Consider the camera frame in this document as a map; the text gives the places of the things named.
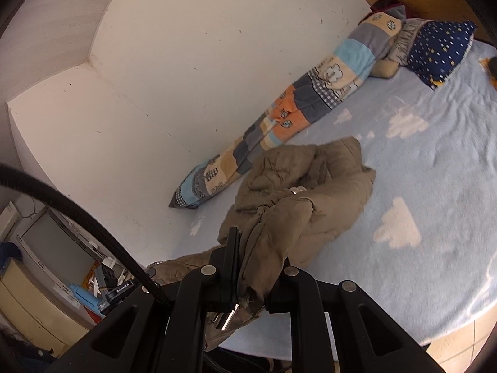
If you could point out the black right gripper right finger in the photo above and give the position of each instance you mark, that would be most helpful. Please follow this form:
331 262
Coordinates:
341 323

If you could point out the navy star pillow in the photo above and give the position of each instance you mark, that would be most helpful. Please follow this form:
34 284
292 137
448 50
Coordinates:
438 49

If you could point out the cream drawer cabinet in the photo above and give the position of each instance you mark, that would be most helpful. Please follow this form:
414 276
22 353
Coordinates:
37 313

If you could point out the patchwork rolled duvet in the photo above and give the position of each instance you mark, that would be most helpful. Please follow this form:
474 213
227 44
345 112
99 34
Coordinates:
305 101

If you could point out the olive puffer jacket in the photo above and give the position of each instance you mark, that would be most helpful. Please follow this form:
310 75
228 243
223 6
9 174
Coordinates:
294 200

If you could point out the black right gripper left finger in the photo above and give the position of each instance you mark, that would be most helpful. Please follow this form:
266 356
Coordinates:
162 331

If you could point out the grey monitor screen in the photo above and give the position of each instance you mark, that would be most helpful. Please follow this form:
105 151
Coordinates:
54 253

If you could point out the beige plush toy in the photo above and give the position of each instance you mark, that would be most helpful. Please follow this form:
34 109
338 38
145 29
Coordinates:
384 69

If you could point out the light blue cloud bedsheet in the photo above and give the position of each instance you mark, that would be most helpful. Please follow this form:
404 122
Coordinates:
424 248

